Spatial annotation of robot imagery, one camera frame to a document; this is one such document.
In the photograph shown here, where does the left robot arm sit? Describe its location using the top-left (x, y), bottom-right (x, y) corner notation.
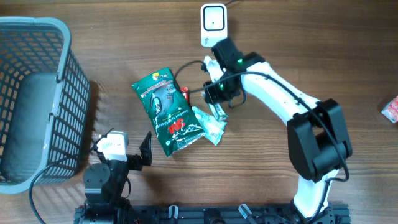
top-left (74, 129), bottom-right (152, 223)

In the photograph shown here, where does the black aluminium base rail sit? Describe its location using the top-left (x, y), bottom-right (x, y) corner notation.
top-left (73, 203), bottom-right (351, 224)

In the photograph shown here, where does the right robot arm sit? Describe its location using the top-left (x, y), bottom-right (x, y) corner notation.
top-left (203, 38), bottom-right (353, 223)

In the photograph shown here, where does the white barcode scanner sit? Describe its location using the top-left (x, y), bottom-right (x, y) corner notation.
top-left (200, 3), bottom-right (228, 47)

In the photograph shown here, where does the grey plastic shopping basket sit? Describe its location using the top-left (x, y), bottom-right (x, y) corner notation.
top-left (1, 17), bottom-right (90, 194)

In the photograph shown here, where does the white green box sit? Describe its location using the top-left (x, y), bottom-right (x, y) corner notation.
top-left (208, 103), bottom-right (228, 121)

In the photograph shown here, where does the light green wipes packet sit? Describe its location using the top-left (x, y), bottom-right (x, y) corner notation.
top-left (192, 106), bottom-right (227, 146)

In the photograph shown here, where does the green 3M gloves packet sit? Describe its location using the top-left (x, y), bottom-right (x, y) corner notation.
top-left (132, 67), bottom-right (205, 157)

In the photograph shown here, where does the pink Kleenex tissue pack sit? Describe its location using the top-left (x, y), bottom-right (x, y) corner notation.
top-left (381, 96), bottom-right (398, 123)

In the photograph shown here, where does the red Nescafe stick sachet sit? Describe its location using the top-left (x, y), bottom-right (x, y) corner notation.
top-left (180, 86), bottom-right (190, 103)

